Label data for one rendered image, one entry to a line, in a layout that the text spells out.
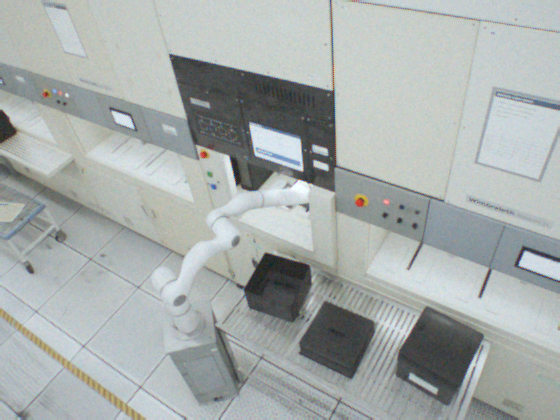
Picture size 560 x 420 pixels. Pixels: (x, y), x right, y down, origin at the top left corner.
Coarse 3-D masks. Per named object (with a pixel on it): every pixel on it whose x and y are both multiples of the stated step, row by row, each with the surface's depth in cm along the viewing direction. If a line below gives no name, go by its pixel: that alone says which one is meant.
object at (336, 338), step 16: (320, 320) 233; (336, 320) 232; (352, 320) 231; (368, 320) 230; (304, 336) 228; (320, 336) 227; (336, 336) 226; (352, 336) 225; (368, 336) 225; (304, 352) 228; (320, 352) 221; (336, 352) 220; (352, 352) 219; (336, 368) 221; (352, 368) 215
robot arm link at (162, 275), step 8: (160, 272) 225; (168, 272) 225; (152, 280) 225; (160, 280) 222; (168, 280) 221; (160, 288) 220; (160, 296) 231; (184, 304) 232; (176, 312) 231; (184, 312) 233
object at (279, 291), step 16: (272, 256) 258; (256, 272) 253; (272, 272) 269; (288, 272) 263; (304, 272) 256; (256, 288) 259; (272, 288) 261; (288, 288) 260; (304, 288) 248; (256, 304) 247; (272, 304) 239; (288, 304) 253; (288, 320) 245
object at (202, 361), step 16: (192, 304) 260; (208, 304) 259; (208, 320) 252; (208, 336) 245; (176, 352) 244; (192, 352) 247; (208, 352) 251; (224, 352) 275; (192, 368) 259; (208, 368) 263; (224, 368) 267; (192, 384) 273; (208, 384) 277; (224, 384) 281; (208, 400) 293
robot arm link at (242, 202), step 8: (248, 192) 225; (256, 192) 228; (232, 200) 221; (240, 200) 220; (248, 200) 222; (256, 200) 225; (224, 208) 223; (232, 208) 221; (240, 208) 221; (248, 208) 224; (256, 208) 229; (208, 216) 229; (216, 216) 226; (224, 216) 228; (208, 224) 228
